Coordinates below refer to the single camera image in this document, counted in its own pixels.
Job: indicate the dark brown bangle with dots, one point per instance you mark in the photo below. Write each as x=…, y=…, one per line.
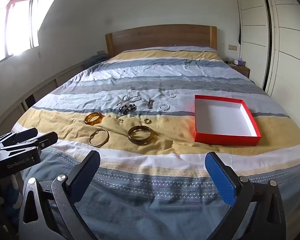
x=140, y=140

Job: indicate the amber bangle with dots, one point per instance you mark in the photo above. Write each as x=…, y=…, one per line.
x=93, y=123

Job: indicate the white sliding wardrobe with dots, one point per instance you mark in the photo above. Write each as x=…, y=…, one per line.
x=290, y=55

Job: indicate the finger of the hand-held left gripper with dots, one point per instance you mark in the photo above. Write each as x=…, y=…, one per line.
x=22, y=134
x=48, y=138

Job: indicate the silver clasp ornament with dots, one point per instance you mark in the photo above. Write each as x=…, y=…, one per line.
x=149, y=103

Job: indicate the beige wall socket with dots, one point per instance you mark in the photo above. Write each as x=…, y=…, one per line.
x=101, y=52

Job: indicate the beige wall switch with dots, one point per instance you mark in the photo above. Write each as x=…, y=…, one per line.
x=232, y=47

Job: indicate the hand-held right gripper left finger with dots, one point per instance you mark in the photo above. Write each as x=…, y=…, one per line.
x=86, y=172

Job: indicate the wooden nightstand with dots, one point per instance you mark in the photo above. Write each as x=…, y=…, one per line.
x=241, y=70

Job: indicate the wooden headboard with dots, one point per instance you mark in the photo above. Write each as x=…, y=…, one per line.
x=160, y=37

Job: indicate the red cardboard box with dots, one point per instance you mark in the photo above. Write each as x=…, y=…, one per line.
x=222, y=117

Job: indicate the dark crumpled cloth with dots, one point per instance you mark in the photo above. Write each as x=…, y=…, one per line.
x=96, y=60

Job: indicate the blue slipper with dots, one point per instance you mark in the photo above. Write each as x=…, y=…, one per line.
x=13, y=192

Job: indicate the thin gold bangle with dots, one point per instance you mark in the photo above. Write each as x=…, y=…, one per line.
x=107, y=137

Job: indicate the white low cabinet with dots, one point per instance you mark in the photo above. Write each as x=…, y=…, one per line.
x=65, y=75

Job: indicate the purple tissue box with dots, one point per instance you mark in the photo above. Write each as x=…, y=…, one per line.
x=238, y=62

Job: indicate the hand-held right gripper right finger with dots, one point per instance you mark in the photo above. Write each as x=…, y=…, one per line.
x=221, y=177

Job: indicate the small hoop earring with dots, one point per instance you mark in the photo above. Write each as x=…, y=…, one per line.
x=119, y=121

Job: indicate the window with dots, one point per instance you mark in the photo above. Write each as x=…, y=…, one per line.
x=17, y=25

